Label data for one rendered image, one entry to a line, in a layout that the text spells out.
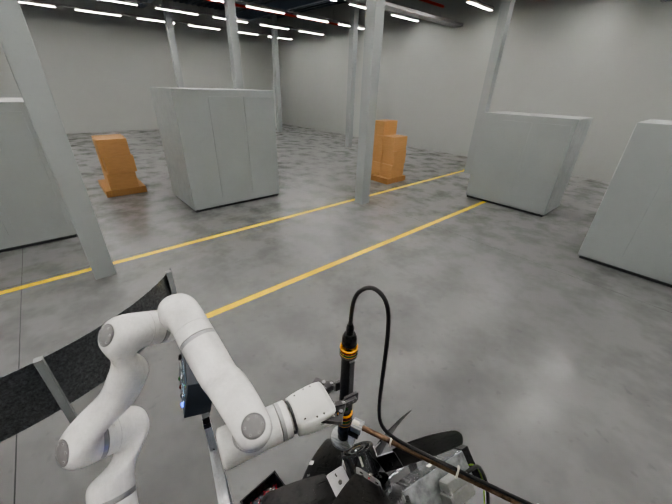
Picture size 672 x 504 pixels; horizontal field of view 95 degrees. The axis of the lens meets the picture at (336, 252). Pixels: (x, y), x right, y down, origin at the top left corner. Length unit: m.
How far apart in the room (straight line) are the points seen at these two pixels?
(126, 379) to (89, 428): 0.17
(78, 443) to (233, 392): 0.59
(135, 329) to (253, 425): 0.45
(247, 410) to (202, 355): 0.19
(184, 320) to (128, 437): 0.52
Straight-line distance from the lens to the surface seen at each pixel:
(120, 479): 1.28
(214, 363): 0.82
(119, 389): 1.13
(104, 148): 8.53
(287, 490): 1.30
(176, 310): 0.89
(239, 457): 0.80
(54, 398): 2.65
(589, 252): 6.33
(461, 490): 1.39
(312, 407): 0.82
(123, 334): 0.99
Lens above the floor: 2.34
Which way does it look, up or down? 28 degrees down
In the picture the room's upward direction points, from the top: 2 degrees clockwise
